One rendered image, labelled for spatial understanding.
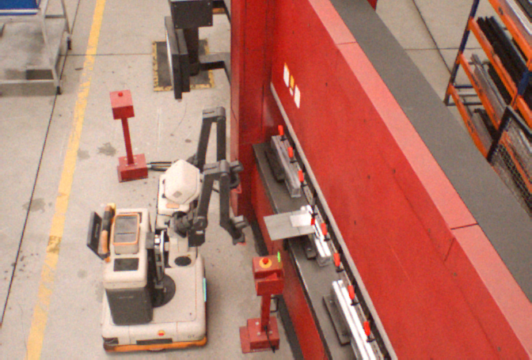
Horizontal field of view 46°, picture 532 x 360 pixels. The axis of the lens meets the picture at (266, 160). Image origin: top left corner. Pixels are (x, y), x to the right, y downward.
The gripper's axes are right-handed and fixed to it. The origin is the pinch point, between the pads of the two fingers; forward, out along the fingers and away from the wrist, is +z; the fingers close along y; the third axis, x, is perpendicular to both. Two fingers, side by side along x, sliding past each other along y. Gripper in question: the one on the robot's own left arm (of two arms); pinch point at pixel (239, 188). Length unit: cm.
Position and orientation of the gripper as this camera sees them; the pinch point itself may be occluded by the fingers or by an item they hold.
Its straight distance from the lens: 384.0
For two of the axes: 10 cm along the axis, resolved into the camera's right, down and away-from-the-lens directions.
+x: -9.1, 3.6, 2.3
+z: 4.1, 6.2, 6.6
